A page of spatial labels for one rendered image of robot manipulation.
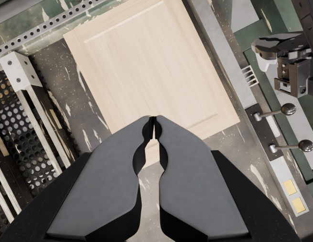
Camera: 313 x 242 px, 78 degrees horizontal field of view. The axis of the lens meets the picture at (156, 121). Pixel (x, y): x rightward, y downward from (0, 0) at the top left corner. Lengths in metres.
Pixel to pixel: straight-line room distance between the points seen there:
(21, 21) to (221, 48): 0.70
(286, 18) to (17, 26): 0.92
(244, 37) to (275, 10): 0.12
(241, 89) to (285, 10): 0.29
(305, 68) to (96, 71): 0.61
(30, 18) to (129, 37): 0.34
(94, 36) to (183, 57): 0.33
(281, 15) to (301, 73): 0.49
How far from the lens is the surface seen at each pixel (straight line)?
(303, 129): 4.19
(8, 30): 0.91
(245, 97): 0.74
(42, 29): 0.84
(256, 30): 0.90
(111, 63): 0.75
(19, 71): 0.82
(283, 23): 0.85
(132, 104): 0.72
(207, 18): 0.77
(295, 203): 0.88
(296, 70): 0.38
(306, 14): 0.36
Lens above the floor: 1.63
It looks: 33 degrees down
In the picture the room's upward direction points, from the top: 155 degrees clockwise
